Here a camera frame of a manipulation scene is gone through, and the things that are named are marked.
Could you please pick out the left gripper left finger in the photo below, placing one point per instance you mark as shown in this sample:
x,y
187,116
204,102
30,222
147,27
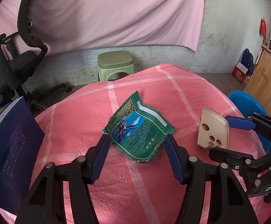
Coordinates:
x,y
44,202

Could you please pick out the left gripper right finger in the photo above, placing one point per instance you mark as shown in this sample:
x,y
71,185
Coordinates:
x,y
228,201

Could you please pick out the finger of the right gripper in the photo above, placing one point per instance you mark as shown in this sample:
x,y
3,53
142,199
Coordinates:
x,y
240,123
232,158

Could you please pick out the beige phone case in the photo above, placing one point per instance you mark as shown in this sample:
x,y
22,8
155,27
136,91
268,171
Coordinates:
x,y
213,130

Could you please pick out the green seed packet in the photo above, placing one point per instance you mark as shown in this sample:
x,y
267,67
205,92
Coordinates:
x,y
137,130

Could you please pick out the blue plastic bucket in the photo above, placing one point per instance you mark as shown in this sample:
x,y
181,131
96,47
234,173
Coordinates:
x,y
246,104

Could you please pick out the wooden cabinet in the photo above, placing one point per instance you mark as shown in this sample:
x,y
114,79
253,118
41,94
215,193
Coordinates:
x,y
259,86

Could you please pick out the red carton on floor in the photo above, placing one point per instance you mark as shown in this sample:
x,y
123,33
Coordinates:
x,y
245,68

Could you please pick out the blue cardboard box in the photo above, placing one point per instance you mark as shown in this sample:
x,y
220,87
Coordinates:
x,y
20,140

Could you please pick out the pink checkered tablecloth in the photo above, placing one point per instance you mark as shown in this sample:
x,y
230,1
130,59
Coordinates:
x,y
136,184

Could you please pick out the red hanging decoration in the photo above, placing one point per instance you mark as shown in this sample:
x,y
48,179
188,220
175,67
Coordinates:
x,y
263,29

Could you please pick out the black office chair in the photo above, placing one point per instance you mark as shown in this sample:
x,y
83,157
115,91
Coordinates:
x,y
16,69

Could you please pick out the green plastic stool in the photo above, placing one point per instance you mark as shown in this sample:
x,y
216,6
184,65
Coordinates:
x,y
110,63

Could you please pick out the pink wall sheet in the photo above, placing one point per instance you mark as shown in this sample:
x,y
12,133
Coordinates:
x,y
73,25

